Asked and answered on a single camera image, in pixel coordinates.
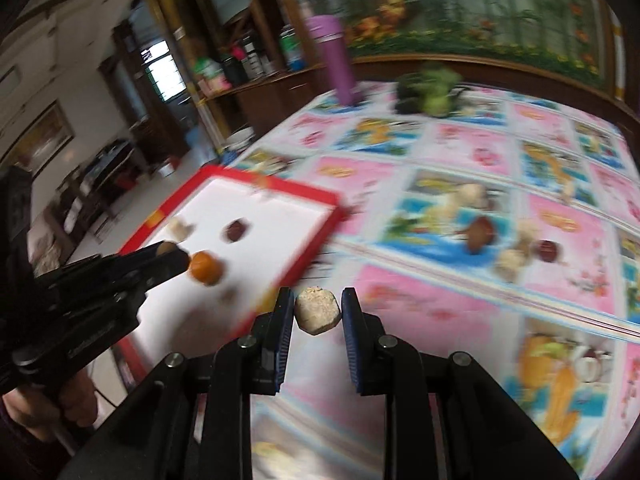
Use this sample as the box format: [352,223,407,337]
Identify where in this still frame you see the dark red jujube date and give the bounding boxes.
[224,219,250,243]

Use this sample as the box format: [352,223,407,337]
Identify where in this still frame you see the purple thermos bottle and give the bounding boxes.
[306,15,361,106]

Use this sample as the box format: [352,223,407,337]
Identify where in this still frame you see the colourful fruit print tablecloth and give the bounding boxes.
[236,82,639,479]

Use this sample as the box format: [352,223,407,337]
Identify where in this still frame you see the wooden low cabinet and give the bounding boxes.
[206,54,639,156]

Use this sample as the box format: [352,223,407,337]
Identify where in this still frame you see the green bok choy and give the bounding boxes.
[394,63,469,118]

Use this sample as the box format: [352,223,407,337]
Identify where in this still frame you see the beige cake chunk upper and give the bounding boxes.
[515,218,539,258]

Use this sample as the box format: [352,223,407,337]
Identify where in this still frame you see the small orange mandarin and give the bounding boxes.
[189,252,224,286]

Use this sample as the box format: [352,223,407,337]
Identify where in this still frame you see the beige cake chunk left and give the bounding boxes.
[454,183,488,209]

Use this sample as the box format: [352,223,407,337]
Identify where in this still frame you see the beige cake chunk round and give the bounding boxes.
[294,286,342,336]

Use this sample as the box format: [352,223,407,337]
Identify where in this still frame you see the red tray with white bottom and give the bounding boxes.
[117,165,343,382]

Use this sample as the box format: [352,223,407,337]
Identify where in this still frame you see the green plastic bottle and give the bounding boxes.
[280,24,306,72]

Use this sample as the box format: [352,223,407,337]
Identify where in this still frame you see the framed wall painting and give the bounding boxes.
[1,101,75,177]

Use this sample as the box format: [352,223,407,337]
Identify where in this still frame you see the beige round cake piece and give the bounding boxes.
[167,217,193,243]

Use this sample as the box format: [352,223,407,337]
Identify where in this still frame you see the floral glass partition panel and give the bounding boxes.
[298,0,627,99]

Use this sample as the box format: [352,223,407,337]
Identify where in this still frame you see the person's left hand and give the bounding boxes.
[2,370,99,442]

